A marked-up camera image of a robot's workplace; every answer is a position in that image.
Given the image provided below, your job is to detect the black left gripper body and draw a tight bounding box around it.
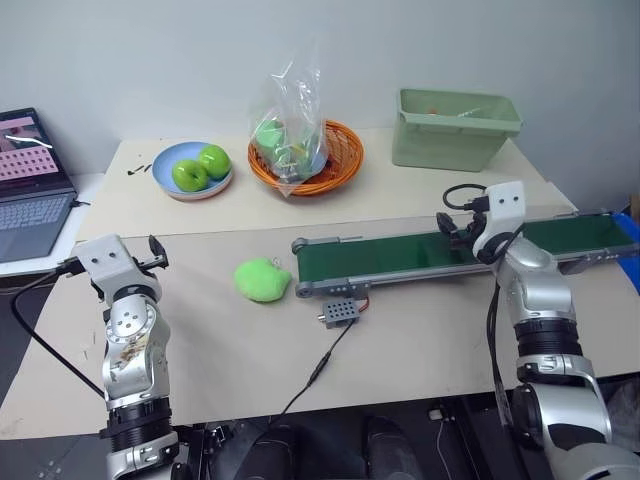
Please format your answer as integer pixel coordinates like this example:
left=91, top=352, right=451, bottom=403
left=130, top=256, right=158, bottom=282

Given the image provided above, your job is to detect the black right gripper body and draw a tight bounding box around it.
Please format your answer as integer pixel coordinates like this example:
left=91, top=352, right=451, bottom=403
left=460, top=200, right=490, bottom=248

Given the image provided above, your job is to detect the green conveyor belt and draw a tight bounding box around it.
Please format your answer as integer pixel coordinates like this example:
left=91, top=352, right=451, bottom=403
left=291, top=211, right=634, bottom=300

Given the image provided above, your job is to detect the green apple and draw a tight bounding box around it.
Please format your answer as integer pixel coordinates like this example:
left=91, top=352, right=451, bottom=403
left=171, top=158, right=210, bottom=193
left=197, top=143, right=232, bottom=181

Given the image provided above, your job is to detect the light blue plate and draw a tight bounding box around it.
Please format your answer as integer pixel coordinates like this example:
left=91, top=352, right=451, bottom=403
left=152, top=141, right=235, bottom=202

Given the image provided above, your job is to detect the pale green plastic bin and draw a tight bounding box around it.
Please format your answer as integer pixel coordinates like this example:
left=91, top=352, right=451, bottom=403
left=391, top=88, right=523, bottom=174

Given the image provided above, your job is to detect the green plush toy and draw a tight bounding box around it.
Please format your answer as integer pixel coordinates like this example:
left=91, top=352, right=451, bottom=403
left=233, top=256, right=293, bottom=304

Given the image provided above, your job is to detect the orange woven basket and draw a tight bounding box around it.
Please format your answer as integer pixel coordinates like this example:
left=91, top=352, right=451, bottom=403
left=247, top=118, right=365, bottom=197

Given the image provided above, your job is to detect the grey laptop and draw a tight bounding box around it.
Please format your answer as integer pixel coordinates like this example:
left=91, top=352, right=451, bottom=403
left=0, top=106, right=80, bottom=265

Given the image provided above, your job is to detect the grey perforated control box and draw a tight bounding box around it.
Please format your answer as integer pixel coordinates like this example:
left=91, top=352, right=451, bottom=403
left=315, top=299, right=363, bottom=331

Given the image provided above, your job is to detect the clear plastic bag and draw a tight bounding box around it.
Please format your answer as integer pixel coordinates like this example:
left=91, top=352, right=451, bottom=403
left=248, top=42, right=331, bottom=201

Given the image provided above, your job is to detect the dark rounded shape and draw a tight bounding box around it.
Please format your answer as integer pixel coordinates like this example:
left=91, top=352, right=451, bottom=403
left=243, top=423, right=324, bottom=480

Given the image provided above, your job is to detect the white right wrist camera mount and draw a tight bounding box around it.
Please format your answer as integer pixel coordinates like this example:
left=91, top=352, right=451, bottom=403
left=471, top=180, right=527, bottom=264

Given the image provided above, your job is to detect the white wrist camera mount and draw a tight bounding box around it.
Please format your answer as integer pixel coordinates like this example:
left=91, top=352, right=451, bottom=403
left=73, top=233, right=147, bottom=297
left=471, top=180, right=527, bottom=264

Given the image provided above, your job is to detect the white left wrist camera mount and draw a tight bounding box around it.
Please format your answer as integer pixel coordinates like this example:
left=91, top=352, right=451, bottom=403
left=73, top=233, right=147, bottom=297

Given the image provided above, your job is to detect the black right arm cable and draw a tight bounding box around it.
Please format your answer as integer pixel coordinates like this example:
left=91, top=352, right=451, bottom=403
left=442, top=183, right=517, bottom=432

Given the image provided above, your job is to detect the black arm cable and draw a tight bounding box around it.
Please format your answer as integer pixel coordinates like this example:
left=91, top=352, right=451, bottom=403
left=442, top=183, right=517, bottom=432
left=13, top=258, right=108, bottom=401

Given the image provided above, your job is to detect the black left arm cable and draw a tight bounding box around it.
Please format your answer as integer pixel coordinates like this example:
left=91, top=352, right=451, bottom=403
left=13, top=258, right=108, bottom=401

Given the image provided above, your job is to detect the small white plug with wire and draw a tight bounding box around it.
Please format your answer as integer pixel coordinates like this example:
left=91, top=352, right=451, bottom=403
left=428, top=408, right=451, bottom=454

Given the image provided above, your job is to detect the black power cable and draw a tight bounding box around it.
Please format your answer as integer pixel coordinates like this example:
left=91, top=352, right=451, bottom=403
left=234, top=319, right=354, bottom=446

